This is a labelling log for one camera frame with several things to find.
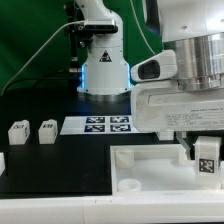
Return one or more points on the white front rail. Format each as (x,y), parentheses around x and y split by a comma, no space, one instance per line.
(122,209)

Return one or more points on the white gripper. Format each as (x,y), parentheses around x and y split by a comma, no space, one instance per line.
(160,107)

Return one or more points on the black camera stand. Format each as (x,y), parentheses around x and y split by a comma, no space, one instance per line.
(77,40)

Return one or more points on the white square table top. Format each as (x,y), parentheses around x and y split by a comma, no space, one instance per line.
(148,168)

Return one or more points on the white sheet with fiducial markers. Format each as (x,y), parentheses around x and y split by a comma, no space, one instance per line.
(116,124)

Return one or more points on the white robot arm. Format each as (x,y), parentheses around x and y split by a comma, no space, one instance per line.
(193,29)

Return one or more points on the white left block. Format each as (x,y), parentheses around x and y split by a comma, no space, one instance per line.
(2,163)

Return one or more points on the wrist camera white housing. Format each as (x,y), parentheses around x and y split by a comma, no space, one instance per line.
(162,66)

